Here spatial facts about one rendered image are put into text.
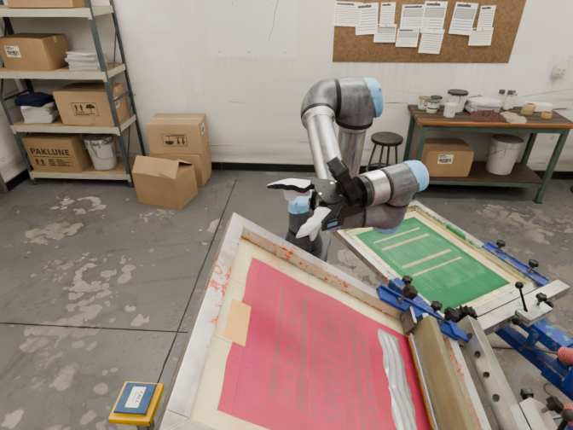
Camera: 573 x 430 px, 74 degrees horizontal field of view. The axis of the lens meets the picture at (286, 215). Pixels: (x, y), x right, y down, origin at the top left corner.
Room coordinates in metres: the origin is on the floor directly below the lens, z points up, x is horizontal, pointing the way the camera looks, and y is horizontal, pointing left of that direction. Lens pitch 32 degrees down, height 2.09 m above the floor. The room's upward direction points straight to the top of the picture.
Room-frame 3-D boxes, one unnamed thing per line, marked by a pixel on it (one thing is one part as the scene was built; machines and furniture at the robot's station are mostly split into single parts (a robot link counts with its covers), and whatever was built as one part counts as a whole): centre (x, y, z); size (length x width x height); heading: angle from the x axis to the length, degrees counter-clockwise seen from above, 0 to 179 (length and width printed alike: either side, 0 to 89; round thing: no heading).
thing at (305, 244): (1.19, -0.07, 1.25); 0.15 x 0.15 x 0.10
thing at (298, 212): (1.19, -0.07, 1.37); 0.13 x 0.12 x 0.14; 98
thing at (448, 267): (1.30, -0.73, 1.05); 1.08 x 0.61 x 0.23; 26
